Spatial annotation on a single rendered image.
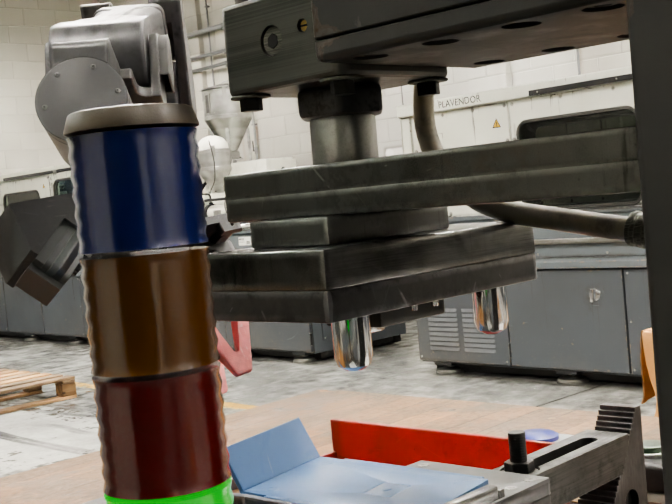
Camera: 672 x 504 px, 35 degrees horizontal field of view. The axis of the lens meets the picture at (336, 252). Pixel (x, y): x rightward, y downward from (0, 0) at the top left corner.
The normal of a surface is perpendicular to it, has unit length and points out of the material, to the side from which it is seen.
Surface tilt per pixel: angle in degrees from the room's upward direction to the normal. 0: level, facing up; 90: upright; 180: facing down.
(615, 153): 90
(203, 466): 76
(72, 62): 71
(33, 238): 61
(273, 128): 90
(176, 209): 104
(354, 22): 90
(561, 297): 90
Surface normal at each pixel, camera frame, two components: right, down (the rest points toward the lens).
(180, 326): 0.53, -0.25
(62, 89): 0.02, -0.29
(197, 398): 0.67, 0.22
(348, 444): -0.69, 0.10
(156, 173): 0.47, 0.25
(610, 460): 0.72, -0.03
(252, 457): 0.56, -0.52
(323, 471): -0.14, -0.98
